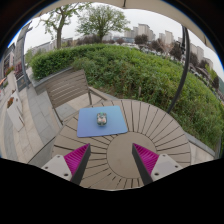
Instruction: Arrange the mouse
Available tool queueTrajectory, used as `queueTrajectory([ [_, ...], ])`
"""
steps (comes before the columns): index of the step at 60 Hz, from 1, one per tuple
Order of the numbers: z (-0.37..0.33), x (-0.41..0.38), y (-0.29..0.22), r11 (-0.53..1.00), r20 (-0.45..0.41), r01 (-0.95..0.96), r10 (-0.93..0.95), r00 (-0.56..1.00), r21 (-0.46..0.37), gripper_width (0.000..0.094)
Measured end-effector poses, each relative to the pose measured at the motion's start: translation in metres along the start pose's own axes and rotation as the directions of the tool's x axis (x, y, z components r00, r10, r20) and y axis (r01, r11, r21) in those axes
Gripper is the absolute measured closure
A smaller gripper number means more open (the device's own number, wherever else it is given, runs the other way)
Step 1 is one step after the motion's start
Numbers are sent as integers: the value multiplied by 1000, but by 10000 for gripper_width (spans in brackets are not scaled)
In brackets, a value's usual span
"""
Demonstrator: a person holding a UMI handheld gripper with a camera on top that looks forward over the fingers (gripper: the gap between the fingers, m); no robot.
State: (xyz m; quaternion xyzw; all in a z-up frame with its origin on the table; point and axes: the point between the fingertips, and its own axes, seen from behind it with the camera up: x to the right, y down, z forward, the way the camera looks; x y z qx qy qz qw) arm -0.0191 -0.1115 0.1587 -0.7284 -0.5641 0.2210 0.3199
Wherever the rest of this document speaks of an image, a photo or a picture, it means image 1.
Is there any beige patio umbrella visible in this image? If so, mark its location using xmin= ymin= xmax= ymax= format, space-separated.
xmin=36 ymin=0 xmax=216 ymax=114

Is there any blue mouse pad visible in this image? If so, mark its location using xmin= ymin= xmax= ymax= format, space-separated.
xmin=76 ymin=105 xmax=129 ymax=139

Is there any transparent computer mouse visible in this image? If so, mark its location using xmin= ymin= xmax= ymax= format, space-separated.
xmin=96 ymin=112 xmax=108 ymax=127

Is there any round leafy tree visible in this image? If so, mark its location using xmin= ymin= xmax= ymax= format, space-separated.
xmin=75 ymin=3 xmax=131 ymax=43

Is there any grey slatted outdoor chair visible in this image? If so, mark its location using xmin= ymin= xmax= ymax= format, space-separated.
xmin=44 ymin=68 xmax=109 ymax=124

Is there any white planter box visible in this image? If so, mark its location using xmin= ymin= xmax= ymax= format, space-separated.
xmin=5 ymin=96 xmax=26 ymax=132

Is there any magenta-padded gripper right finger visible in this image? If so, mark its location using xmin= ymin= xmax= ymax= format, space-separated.
xmin=132 ymin=143 xmax=184 ymax=186

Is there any green hedge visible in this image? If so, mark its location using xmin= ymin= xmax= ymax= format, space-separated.
xmin=29 ymin=43 xmax=224 ymax=151

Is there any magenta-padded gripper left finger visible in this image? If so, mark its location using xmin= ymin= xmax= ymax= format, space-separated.
xmin=41 ymin=143 xmax=92 ymax=186

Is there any thin-trunked tree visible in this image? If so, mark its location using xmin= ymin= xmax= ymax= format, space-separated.
xmin=39 ymin=2 xmax=91 ymax=50

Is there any group of apartment buildings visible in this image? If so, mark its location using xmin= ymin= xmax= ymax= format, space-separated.
xmin=123 ymin=23 xmax=214 ymax=71

